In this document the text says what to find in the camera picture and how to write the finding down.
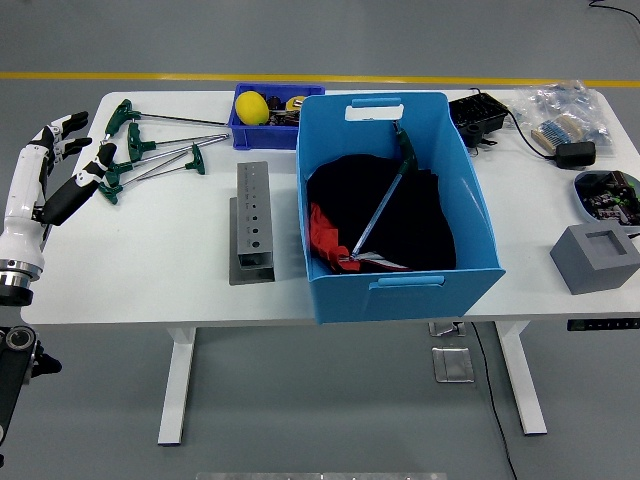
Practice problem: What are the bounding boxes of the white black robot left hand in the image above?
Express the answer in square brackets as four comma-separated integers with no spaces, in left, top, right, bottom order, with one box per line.
[0,112,117,274]

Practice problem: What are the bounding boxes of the grey metal tool stand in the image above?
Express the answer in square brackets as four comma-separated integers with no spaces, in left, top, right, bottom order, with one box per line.
[228,160,276,286]

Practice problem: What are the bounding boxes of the large green T-handle hex key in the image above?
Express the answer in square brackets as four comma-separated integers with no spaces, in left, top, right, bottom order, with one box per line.
[348,119,419,260]

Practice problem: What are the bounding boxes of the large light blue box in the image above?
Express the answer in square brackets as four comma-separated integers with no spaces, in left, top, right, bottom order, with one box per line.
[294,91,506,325]

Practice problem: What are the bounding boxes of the white table leg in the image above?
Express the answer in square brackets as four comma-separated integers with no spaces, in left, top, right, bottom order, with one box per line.
[493,320,549,436]
[157,327,197,447]

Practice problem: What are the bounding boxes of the small dark blue bin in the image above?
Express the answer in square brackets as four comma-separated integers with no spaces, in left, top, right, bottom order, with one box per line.
[227,82,327,151]

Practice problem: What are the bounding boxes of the dark hardware pieces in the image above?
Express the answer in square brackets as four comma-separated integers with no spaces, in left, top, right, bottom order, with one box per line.
[267,94,302,127]

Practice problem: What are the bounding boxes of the red cloth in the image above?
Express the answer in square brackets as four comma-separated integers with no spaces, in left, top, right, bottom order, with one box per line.
[308,203,362,274]

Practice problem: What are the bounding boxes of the black cloth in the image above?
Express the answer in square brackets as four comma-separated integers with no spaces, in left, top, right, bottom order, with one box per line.
[305,154,457,274]

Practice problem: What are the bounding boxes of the small metal floor plate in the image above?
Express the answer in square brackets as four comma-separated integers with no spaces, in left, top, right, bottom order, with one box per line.
[428,321,467,337]

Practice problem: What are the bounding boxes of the square metal floor plate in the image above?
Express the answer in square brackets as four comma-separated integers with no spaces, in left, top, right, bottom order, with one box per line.
[432,346,475,384]

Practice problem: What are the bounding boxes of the black plastic tray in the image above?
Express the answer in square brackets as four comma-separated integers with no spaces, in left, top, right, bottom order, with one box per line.
[448,92,511,149]

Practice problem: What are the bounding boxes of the beige resistor tape strip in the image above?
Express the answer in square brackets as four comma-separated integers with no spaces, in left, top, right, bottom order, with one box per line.
[530,113,585,155]

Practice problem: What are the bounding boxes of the clear plastic component bags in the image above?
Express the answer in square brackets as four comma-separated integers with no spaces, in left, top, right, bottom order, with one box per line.
[507,79,615,156]

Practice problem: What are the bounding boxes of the black power adapter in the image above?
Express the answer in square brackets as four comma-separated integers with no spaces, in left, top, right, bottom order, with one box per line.
[555,141,598,170]

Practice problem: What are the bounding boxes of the grey block with square recess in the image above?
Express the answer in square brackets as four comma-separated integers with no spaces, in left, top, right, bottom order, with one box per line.
[549,223,640,295]

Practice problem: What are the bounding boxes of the light blue parts dish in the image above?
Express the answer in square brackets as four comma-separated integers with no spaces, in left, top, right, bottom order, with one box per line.
[572,169,640,227]

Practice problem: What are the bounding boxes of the black table control panel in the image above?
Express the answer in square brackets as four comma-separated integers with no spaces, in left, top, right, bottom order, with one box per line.
[566,317,640,332]

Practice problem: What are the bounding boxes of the short green T-handle hex key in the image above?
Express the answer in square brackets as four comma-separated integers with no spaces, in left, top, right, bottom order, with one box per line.
[135,143,207,181]

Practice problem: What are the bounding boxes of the black floor cable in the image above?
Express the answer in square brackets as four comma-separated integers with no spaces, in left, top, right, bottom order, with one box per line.
[469,321,519,480]
[587,0,640,24]

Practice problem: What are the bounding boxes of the black adapter cable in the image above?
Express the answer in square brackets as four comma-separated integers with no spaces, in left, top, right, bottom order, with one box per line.
[504,107,560,161]

